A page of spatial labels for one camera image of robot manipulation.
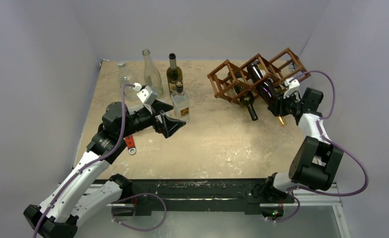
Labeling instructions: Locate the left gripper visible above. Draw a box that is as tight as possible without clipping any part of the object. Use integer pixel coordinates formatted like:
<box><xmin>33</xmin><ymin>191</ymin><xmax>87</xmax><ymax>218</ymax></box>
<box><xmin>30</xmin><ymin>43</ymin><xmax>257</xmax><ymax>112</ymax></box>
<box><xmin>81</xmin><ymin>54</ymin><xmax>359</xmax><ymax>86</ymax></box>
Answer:
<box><xmin>119</xmin><ymin>99</ymin><xmax>185</xmax><ymax>138</ymax></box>

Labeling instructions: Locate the red wine bottle gold cap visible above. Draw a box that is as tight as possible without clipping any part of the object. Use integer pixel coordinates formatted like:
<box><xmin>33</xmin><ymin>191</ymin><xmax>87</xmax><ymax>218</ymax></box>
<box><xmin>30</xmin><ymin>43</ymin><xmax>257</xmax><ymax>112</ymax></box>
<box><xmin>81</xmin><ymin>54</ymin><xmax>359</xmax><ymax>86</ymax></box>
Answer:
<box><xmin>247</xmin><ymin>61</ymin><xmax>286</xmax><ymax>126</ymax></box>

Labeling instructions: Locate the clear bottle black cap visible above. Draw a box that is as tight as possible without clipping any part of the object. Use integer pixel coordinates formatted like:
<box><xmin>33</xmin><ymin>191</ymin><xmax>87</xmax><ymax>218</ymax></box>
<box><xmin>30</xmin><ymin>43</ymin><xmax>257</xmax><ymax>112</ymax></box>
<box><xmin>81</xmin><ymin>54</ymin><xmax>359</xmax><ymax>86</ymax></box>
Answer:
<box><xmin>171</xmin><ymin>80</ymin><xmax>190</xmax><ymax>121</ymax></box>

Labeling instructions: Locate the clear glass bottle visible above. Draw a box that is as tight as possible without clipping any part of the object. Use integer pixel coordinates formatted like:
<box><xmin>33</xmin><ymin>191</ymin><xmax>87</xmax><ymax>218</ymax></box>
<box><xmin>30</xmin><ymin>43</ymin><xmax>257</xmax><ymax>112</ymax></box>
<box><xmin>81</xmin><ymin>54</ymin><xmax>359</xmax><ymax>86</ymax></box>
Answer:
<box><xmin>142</xmin><ymin>49</ymin><xmax>163</xmax><ymax>97</ymax></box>
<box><xmin>118</xmin><ymin>61</ymin><xmax>142</xmax><ymax>102</ymax></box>

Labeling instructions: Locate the dark bottle silver cap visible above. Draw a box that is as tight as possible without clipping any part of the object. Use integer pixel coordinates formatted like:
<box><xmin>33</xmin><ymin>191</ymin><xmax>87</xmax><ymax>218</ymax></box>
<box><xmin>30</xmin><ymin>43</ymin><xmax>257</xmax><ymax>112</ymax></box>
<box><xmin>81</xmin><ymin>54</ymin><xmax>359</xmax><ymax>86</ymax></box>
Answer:
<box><xmin>166</xmin><ymin>53</ymin><xmax>183</xmax><ymax>94</ymax></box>

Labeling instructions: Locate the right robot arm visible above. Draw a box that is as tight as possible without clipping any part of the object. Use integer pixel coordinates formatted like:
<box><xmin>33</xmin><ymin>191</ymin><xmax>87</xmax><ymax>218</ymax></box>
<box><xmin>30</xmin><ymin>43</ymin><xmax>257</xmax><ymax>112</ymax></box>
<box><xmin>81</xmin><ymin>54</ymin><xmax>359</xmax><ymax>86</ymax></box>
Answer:
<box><xmin>249</xmin><ymin>88</ymin><xmax>343</xmax><ymax>203</ymax></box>

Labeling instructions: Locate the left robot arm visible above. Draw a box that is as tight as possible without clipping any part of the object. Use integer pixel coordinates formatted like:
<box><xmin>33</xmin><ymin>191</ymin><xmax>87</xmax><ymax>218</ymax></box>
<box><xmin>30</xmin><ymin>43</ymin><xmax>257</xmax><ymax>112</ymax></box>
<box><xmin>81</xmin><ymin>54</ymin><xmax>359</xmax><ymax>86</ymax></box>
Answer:
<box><xmin>24</xmin><ymin>100</ymin><xmax>186</xmax><ymax>238</ymax></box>

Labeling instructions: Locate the green bottle silver neck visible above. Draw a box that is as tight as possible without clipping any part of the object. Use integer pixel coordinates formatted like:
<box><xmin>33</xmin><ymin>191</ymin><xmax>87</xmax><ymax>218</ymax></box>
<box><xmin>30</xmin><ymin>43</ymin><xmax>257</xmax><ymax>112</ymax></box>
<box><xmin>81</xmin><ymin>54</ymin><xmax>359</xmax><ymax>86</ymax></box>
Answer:
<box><xmin>274</xmin><ymin>86</ymin><xmax>285</xmax><ymax>98</ymax></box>

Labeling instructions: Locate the dark bottle black cap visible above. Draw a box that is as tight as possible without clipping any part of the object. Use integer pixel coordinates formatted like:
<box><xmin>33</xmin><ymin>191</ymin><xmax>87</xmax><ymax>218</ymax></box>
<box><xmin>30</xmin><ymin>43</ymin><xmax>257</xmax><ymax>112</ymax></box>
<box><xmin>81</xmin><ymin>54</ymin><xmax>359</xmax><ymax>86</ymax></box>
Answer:
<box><xmin>234</xmin><ymin>73</ymin><xmax>259</xmax><ymax>121</ymax></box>

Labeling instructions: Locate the wooden wine rack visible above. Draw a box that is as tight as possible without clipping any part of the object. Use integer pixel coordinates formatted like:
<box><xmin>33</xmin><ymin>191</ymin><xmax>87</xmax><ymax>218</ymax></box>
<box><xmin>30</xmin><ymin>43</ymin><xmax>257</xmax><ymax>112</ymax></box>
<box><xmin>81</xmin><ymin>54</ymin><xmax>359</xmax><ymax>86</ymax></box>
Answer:
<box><xmin>207</xmin><ymin>48</ymin><xmax>311</xmax><ymax>105</ymax></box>

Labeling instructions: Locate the clear plastic screw box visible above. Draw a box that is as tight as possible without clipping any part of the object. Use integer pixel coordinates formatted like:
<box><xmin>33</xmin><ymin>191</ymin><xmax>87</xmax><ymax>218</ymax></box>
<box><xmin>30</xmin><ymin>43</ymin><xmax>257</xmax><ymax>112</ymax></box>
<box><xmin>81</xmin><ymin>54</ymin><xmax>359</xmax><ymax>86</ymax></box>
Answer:
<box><xmin>127</xmin><ymin>104</ymin><xmax>143</xmax><ymax>115</ymax></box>

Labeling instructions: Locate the red adjustable wrench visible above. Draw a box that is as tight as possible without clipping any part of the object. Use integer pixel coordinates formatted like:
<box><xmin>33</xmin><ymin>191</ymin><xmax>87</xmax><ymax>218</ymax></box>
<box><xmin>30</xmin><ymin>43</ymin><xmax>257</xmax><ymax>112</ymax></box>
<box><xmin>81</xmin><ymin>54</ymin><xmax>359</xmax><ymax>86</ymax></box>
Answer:
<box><xmin>125</xmin><ymin>135</ymin><xmax>136</xmax><ymax>155</ymax></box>

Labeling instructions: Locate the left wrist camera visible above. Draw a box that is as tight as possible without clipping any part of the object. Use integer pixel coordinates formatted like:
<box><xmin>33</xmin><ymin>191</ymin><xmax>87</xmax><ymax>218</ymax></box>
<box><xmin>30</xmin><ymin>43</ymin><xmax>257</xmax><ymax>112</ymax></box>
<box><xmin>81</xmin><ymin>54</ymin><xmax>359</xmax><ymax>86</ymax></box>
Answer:
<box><xmin>133</xmin><ymin>83</ymin><xmax>158</xmax><ymax>115</ymax></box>

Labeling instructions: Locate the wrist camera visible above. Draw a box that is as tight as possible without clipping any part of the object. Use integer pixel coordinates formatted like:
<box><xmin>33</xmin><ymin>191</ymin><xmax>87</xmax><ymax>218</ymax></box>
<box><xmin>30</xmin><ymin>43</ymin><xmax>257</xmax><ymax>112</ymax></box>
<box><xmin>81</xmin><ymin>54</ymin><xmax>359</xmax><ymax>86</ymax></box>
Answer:
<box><xmin>282</xmin><ymin>77</ymin><xmax>300</xmax><ymax>99</ymax></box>
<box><xmin>133</xmin><ymin>83</ymin><xmax>158</xmax><ymax>115</ymax></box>

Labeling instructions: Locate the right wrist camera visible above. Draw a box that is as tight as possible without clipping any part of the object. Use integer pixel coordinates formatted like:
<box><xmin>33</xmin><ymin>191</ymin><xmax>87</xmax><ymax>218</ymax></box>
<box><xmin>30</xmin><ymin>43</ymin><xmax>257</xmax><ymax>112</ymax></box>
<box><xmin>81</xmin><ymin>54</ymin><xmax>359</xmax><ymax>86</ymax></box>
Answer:
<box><xmin>282</xmin><ymin>77</ymin><xmax>300</xmax><ymax>99</ymax></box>

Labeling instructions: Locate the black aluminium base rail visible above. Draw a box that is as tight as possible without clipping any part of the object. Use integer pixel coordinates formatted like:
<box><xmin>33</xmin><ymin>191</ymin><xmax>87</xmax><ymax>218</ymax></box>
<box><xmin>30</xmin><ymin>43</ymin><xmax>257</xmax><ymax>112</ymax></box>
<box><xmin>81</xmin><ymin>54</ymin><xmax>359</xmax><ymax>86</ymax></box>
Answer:
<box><xmin>51</xmin><ymin>178</ymin><xmax>343</xmax><ymax>218</ymax></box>

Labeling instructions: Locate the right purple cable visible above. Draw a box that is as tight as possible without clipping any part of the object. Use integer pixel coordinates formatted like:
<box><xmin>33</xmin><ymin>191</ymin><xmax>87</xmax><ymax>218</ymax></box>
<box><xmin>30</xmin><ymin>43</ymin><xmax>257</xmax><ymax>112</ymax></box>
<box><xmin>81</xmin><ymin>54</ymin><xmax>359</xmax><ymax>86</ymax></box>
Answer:
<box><xmin>266</xmin><ymin>70</ymin><xmax>369</xmax><ymax>224</ymax></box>

